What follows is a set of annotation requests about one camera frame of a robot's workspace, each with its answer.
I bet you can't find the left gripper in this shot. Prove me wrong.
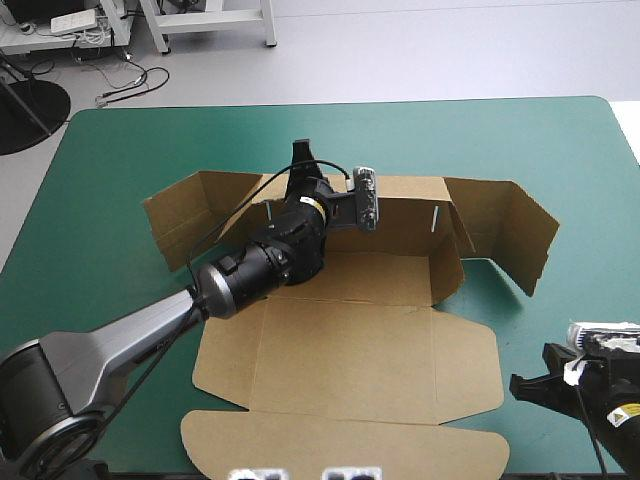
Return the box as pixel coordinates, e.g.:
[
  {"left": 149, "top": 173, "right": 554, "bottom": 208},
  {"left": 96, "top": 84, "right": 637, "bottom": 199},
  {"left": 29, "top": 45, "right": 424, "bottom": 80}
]
[{"left": 283, "top": 139, "right": 335, "bottom": 210}]

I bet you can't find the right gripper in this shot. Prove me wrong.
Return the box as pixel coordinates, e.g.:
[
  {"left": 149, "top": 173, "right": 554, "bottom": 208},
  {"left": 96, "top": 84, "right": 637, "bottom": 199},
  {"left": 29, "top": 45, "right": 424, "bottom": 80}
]
[{"left": 509, "top": 340, "right": 640, "bottom": 417}]

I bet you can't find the brown cardboard box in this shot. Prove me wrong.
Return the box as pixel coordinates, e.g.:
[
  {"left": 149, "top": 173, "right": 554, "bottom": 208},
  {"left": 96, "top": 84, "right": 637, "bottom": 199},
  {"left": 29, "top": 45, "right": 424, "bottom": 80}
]
[{"left": 142, "top": 169, "right": 561, "bottom": 480}]

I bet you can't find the white power strip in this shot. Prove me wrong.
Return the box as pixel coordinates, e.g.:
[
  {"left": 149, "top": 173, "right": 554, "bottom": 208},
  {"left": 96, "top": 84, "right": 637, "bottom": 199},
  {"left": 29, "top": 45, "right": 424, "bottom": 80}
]
[{"left": 49, "top": 8, "right": 100, "bottom": 36}]

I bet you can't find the black round stand base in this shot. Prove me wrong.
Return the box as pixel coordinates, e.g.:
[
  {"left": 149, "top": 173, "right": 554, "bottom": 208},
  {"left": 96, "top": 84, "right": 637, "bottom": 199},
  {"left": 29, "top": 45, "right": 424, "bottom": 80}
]
[{"left": 0, "top": 55, "right": 72, "bottom": 157}]

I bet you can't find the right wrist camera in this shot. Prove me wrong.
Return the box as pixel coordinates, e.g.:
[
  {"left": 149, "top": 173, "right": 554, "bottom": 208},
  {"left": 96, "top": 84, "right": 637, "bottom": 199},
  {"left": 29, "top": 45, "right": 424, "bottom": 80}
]
[{"left": 566, "top": 321, "right": 640, "bottom": 359}]

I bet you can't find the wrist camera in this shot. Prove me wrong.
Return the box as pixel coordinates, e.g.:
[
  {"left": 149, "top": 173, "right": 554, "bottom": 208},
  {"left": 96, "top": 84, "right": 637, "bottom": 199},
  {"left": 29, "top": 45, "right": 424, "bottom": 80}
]
[
  {"left": 330, "top": 165, "right": 381, "bottom": 233},
  {"left": 566, "top": 321, "right": 640, "bottom": 359}
]

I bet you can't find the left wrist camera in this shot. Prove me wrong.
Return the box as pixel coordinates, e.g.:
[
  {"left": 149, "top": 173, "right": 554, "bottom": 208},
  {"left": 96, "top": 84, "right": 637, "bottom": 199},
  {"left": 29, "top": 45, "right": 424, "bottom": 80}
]
[{"left": 330, "top": 165, "right": 381, "bottom": 233}]

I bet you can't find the white table frame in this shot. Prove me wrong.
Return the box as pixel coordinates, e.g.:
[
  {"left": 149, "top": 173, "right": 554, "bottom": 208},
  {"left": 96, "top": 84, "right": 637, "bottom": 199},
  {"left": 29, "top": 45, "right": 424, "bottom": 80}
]
[{"left": 138, "top": 0, "right": 279, "bottom": 55}]

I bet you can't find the thin floor cable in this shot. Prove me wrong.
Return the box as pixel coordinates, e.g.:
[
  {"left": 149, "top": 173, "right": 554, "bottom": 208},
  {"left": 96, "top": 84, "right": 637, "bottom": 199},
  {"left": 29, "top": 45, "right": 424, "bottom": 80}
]
[{"left": 73, "top": 48, "right": 171, "bottom": 109}]

